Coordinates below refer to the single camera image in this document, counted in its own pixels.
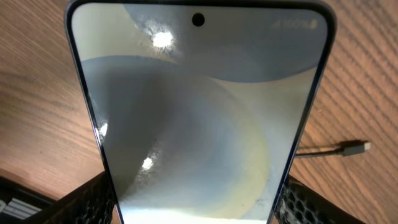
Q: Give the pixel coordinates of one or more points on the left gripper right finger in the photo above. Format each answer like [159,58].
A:
[299,204]

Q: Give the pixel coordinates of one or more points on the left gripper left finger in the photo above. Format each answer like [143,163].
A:
[91,203]

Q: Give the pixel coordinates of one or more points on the Samsung Galaxy smartphone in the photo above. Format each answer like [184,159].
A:
[198,107]

